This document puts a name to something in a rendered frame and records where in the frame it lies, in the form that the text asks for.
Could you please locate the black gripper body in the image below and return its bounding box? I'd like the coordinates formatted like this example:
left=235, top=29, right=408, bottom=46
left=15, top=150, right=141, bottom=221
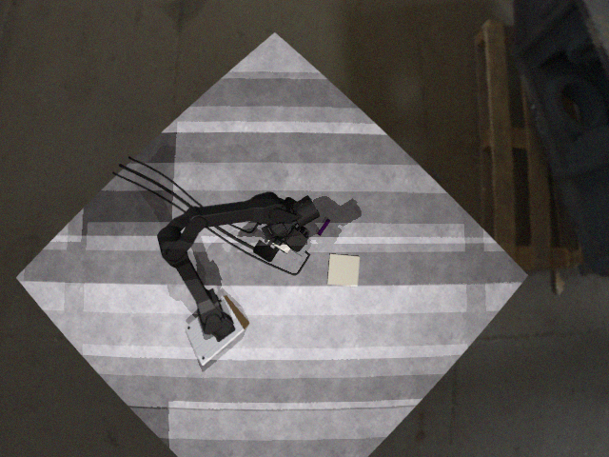
left=253, top=197, right=297, bottom=262

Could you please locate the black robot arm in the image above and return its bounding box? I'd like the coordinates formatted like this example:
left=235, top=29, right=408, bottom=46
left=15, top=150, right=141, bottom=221
left=157, top=191, right=320, bottom=342

